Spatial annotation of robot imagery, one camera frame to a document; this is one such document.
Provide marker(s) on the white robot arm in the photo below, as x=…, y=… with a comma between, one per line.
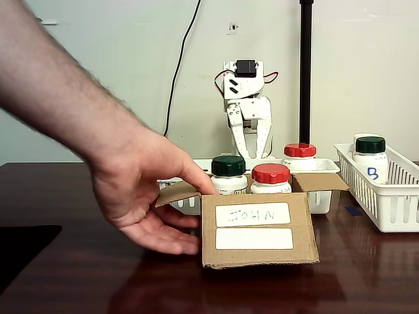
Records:
x=242, y=86

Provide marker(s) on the green-capped bottle marked B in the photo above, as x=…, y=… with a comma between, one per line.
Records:
x=370, y=145

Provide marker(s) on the person's left hand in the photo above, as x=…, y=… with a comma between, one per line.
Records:
x=131, y=183

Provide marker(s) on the green-capped white bottle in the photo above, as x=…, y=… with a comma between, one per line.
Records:
x=228, y=165

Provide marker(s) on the black vertical pole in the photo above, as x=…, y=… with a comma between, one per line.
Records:
x=306, y=65

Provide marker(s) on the blue tape strip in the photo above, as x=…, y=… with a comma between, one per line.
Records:
x=353, y=211

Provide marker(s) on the blank white label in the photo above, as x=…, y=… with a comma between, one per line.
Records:
x=253, y=238

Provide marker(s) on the red-capped white bottle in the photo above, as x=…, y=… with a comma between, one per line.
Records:
x=270, y=173

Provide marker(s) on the person's hairy left forearm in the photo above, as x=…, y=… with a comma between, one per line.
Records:
x=49, y=81

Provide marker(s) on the white label reading JOHN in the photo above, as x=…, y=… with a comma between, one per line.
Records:
x=252, y=215

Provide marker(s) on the brown cardboard box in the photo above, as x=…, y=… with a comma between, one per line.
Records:
x=262, y=258

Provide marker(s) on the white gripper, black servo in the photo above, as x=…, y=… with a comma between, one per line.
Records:
x=258, y=111

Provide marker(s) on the white slotted plastic basket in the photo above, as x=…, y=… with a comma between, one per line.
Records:
x=370, y=209

